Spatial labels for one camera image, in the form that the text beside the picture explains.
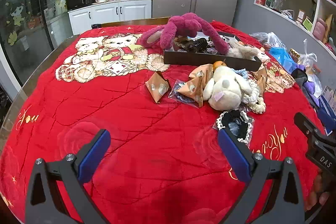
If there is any beige crochet ring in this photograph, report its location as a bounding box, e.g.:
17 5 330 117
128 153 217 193
247 102 267 115

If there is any blue plastic bag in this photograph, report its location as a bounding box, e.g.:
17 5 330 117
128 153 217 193
269 47 297 73

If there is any person's right hand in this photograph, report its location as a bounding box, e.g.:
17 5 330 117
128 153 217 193
310 174 330 212

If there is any beige plush toy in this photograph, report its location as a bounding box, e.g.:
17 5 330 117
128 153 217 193
227 42 259 59

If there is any dark blue hair tie packet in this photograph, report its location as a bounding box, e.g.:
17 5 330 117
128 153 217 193
168 80 196 104

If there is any dark grey cloth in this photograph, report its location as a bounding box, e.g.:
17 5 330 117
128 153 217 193
291 69 307 86

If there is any white crochet doll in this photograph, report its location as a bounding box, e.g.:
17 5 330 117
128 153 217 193
243 80 260 106

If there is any dark shallow box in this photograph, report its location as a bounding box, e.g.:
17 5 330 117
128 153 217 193
163 31 263 72

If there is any black microwave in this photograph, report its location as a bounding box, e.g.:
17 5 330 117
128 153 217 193
66 0 98 10

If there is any red printed blanket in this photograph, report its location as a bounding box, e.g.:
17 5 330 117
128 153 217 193
0 20 328 224

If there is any tan triangular snack packet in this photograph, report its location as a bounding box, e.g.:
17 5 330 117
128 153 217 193
189 64 214 80
181 80 204 107
256 67 268 97
145 71 172 103

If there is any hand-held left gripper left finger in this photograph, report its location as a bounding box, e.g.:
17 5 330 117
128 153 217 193
25 129 112 224

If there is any black lace scrunchie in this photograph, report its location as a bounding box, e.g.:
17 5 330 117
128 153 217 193
215 109 255 146

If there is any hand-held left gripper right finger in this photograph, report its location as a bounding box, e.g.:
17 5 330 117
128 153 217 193
217 128 306 224

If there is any white kitchen cabinet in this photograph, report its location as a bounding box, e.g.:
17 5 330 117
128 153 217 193
68 0 153 35

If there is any glass door with stickers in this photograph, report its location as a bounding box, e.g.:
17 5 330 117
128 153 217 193
0 0 74 83

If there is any cream plush dog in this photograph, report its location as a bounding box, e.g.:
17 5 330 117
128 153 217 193
203 66 254 111

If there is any pink plush toy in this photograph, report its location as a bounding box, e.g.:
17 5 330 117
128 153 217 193
136 13 230 54

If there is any purple cloth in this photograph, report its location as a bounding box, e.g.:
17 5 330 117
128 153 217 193
294 64 323 104

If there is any black hair claw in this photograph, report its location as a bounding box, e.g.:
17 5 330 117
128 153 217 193
184 39 208 52

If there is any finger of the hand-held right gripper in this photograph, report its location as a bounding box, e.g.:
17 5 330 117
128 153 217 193
293 112 320 141

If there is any green card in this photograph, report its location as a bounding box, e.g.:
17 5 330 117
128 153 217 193
302 17 313 31

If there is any pink bag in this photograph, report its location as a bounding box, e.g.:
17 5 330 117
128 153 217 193
312 18 327 42

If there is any blue and white box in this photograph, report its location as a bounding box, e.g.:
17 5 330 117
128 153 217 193
318 86 336 135

